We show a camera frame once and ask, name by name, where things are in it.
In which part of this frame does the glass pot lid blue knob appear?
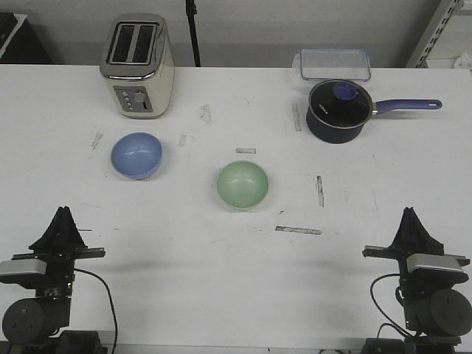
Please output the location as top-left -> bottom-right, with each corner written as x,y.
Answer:
308,80 -> 373,128

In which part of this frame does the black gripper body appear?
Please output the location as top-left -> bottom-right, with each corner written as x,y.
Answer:
12,248 -> 105,298
362,246 -> 471,313

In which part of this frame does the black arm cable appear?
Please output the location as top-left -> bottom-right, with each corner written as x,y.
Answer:
73,268 -> 119,350
369,273 -> 416,340

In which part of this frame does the dark blue saucepan with handle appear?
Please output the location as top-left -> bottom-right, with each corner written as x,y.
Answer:
306,79 -> 443,144

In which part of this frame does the green bowl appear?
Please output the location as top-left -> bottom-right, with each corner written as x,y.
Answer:
216,160 -> 269,210

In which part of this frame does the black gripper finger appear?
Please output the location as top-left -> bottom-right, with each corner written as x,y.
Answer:
390,207 -> 412,249
64,206 -> 87,249
28,206 -> 66,252
409,208 -> 443,255

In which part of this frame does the clear plastic food container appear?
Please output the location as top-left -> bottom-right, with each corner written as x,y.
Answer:
292,48 -> 372,81

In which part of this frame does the white crumpled cloth on shelf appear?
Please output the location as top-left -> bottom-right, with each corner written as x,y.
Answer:
453,52 -> 472,70

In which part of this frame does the blue bowl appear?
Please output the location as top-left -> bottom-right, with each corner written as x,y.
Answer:
110,132 -> 163,180

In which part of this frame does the black tripod pole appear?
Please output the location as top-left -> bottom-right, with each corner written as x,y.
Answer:
185,0 -> 201,67

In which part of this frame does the grey metal shelf upright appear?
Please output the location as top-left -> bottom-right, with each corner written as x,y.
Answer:
405,1 -> 471,69

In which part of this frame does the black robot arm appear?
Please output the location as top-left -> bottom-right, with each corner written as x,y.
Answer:
361,207 -> 471,353
1,206 -> 108,353

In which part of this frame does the cream and chrome toaster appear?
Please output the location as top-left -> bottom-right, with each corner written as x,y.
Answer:
100,13 -> 175,119

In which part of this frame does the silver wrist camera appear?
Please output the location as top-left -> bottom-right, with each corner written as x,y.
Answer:
406,254 -> 470,287
1,259 -> 47,286

